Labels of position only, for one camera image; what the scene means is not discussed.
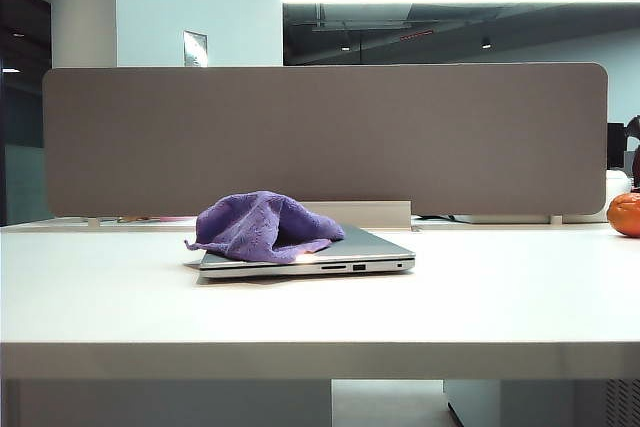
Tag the purple microfibre rag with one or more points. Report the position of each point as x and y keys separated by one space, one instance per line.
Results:
x=250 y=227

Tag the silver closed laptop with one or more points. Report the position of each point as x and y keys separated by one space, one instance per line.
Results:
x=370 y=252

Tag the grey-brown fabric desk divider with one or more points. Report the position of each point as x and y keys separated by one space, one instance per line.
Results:
x=325 y=137

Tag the colourful papers behind divider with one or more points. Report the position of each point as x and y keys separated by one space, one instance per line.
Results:
x=150 y=220

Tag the black ceiling spotlight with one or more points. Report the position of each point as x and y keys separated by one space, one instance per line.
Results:
x=485 y=43

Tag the white desk side panel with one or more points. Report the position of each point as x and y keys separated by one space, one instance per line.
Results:
x=175 y=404

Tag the black monitor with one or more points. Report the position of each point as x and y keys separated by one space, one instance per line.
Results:
x=615 y=147

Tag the orange fruit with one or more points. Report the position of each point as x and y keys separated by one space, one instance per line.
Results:
x=625 y=214

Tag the person in maroon top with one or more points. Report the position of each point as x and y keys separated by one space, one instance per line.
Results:
x=634 y=167

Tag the white under-desk cabinet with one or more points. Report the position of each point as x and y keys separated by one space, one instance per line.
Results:
x=550 y=404

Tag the white wall poster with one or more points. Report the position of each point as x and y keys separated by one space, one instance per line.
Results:
x=195 y=49

